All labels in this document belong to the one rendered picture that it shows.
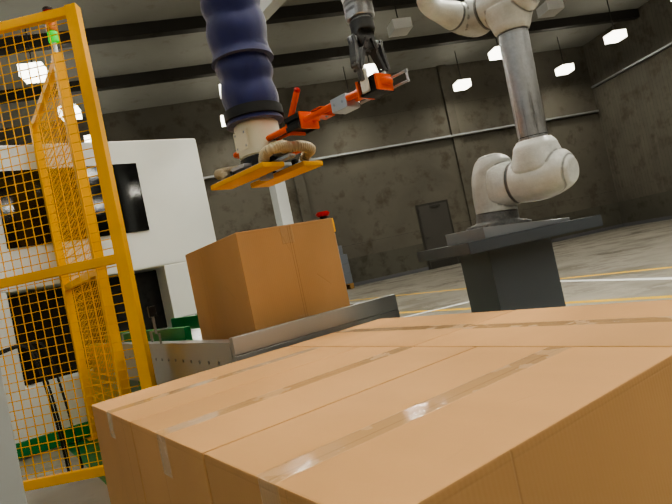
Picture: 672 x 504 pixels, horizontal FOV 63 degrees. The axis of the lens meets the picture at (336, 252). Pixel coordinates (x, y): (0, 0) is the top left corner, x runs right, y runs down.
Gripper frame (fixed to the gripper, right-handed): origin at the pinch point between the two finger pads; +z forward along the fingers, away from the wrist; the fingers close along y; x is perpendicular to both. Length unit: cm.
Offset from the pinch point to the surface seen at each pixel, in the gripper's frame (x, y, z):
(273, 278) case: -52, 13, 51
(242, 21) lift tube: -49, 6, -42
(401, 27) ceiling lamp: -579, -840, -418
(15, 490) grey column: -123, 89, 106
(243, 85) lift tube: -52, 9, -20
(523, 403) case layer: 68, 68, 74
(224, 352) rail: -56, 36, 72
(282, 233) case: -51, 6, 36
